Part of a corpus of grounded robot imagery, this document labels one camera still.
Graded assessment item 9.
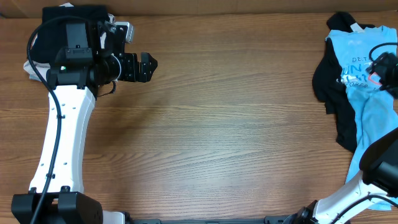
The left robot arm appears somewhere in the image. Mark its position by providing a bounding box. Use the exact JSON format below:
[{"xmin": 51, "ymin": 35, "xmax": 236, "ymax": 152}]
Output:
[{"xmin": 11, "ymin": 16, "xmax": 157, "ymax": 223}]

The black t-shirt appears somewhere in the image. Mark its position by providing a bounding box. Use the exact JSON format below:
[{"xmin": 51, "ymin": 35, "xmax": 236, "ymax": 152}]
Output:
[{"xmin": 312, "ymin": 11, "xmax": 376, "ymax": 153}]

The folded black garment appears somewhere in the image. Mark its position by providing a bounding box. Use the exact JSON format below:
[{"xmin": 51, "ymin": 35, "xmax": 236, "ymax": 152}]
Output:
[{"xmin": 30, "ymin": 5, "xmax": 109, "ymax": 63}]

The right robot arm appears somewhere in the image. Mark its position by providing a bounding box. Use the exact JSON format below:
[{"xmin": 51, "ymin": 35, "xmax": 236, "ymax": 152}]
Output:
[{"xmin": 284, "ymin": 53, "xmax": 397, "ymax": 223}]

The folded beige garment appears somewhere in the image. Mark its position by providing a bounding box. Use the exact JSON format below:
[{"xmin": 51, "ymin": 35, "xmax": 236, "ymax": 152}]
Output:
[{"xmin": 23, "ymin": 2, "xmax": 118, "ymax": 82}]

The light blue printed t-shirt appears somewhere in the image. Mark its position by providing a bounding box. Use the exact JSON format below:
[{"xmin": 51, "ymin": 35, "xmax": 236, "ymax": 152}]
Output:
[{"xmin": 325, "ymin": 25, "xmax": 398, "ymax": 212}]

